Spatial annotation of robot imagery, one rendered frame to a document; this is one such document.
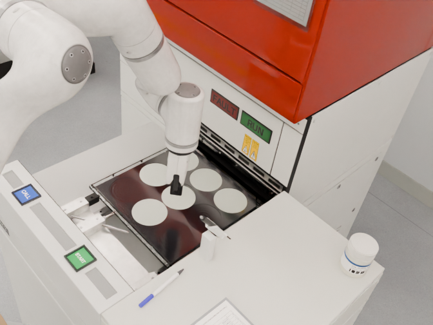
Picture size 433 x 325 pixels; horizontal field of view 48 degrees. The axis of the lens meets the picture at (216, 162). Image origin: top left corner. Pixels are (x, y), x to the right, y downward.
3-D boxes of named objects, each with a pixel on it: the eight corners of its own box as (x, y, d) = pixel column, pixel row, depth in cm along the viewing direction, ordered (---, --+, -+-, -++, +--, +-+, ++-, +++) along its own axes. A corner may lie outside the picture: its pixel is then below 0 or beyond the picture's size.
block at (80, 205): (82, 202, 141) (82, 195, 139) (89, 209, 139) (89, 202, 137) (57, 215, 136) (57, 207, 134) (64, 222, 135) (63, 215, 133)
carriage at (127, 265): (82, 207, 143) (81, 200, 141) (160, 292, 126) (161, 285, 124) (57, 220, 139) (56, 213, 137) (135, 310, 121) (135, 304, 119)
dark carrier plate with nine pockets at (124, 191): (185, 143, 163) (185, 141, 163) (260, 204, 146) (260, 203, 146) (95, 187, 144) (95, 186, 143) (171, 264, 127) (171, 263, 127)
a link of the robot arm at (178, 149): (167, 120, 124) (167, 130, 126) (162, 142, 117) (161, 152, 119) (201, 126, 124) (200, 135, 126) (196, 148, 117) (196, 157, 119)
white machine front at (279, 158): (125, 92, 192) (124, -6, 166) (280, 218, 153) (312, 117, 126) (118, 95, 191) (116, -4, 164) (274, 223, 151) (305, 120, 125)
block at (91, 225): (98, 218, 137) (98, 211, 135) (105, 226, 135) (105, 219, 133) (73, 233, 132) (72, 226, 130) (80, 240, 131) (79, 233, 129)
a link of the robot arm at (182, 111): (155, 129, 120) (179, 150, 116) (158, 84, 112) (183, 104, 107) (182, 118, 125) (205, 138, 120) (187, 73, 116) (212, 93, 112)
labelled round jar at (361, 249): (348, 251, 128) (360, 227, 122) (372, 268, 125) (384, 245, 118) (333, 265, 124) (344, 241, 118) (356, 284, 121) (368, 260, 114)
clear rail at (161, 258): (92, 186, 145) (91, 182, 144) (174, 269, 126) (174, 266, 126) (87, 188, 144) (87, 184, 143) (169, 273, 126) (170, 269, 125)
